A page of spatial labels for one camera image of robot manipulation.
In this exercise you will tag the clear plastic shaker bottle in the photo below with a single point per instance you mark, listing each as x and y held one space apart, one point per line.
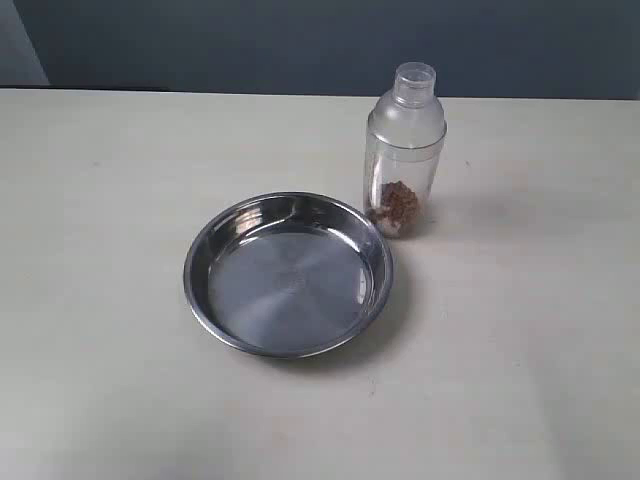
405 135

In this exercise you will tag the round stainless steel plate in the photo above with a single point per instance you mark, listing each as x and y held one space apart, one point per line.
288 275

